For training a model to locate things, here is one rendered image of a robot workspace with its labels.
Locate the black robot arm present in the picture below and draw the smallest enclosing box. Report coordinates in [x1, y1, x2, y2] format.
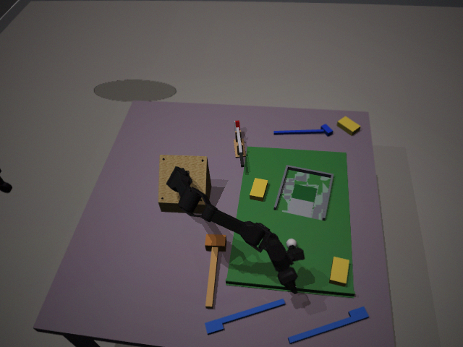
[166, 166, 305, 265]

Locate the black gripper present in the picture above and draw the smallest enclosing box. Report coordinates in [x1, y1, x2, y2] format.
[270, 256, 298, 294]

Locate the green flat mat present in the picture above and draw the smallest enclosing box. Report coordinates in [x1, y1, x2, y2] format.
[227, 147, 354, 291]

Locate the white golf ball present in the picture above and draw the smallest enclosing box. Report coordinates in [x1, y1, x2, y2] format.
[286, 239, 297, 248]

